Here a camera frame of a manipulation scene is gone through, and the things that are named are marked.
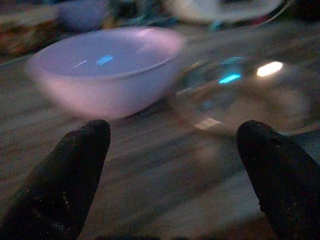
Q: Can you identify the white plate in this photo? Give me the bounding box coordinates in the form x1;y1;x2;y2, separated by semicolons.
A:
167;0;293;25

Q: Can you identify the white ceramic bowl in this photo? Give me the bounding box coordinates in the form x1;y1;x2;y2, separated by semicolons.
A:
26;26;187;120

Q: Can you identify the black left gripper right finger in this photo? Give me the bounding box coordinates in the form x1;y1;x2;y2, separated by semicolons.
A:
236;120;320;240

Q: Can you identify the clear glass bowl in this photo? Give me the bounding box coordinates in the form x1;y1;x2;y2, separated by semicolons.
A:
169;56;313;137

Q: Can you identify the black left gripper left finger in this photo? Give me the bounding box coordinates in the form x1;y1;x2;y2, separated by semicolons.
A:
0;119;111;240

